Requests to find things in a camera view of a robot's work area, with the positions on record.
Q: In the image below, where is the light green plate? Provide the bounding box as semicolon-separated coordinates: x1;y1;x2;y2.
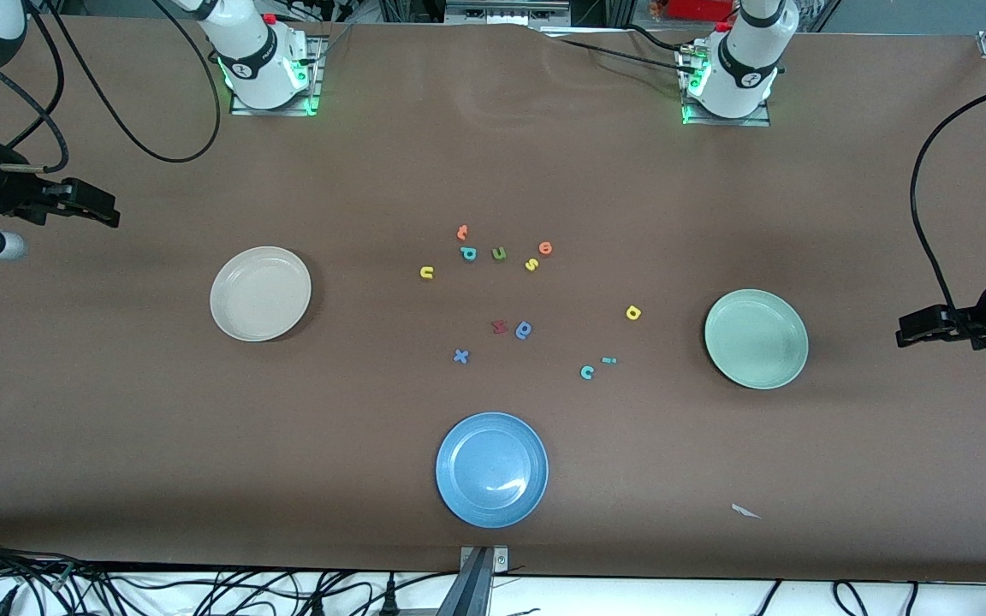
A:
704;288;810;391

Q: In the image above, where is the beige brown plate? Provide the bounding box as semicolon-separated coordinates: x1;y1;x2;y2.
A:
210;246;312;343

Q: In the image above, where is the brown table cover sheet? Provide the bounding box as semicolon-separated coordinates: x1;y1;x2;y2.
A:
0;15;986;584

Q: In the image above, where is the red box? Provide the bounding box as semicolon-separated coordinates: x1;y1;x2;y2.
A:
656;0;735;22

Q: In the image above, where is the grey power strip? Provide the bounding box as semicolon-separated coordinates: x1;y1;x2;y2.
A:
444;0;571;27

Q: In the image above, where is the blue plate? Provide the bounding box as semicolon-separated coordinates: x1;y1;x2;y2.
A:
436;412;549;529

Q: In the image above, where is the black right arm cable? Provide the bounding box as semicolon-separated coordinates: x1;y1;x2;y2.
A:
0;0;223;175

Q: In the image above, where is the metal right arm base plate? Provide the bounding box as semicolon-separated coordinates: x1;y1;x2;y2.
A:
230;34;323;116

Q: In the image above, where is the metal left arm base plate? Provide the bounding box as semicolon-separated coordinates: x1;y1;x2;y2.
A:
681;47;772;127

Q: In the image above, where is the black looped floor cable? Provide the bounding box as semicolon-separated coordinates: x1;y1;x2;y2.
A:
831;580;922;616

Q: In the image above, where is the tangled black cable bundle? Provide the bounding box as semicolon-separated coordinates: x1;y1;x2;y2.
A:
0;535;460;616

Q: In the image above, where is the thin black table cable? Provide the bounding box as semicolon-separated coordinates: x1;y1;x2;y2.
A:
624;22;704;55
555;37;689;72

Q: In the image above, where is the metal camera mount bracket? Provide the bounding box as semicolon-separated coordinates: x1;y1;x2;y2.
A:
459;546;509;616

